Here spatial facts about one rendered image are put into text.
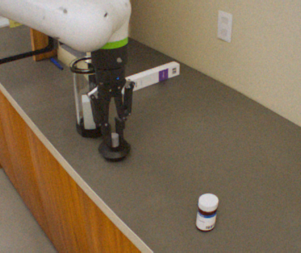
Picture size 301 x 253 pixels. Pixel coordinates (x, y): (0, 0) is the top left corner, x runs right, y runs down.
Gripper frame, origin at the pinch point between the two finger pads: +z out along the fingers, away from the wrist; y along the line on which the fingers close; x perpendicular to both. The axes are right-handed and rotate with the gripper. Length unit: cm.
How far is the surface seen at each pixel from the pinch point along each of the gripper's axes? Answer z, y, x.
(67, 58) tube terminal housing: 4, -14, -65
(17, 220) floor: 102, 22, -88
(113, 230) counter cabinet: 21.1, 9.7, 13.7
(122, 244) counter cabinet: 23.4, 9.5, 17.7
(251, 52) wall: -8, -60, -6
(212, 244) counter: 7.6, -0.4, 41.3
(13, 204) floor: 102, 19, -102
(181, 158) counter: 7.7, -14.3, 11.8
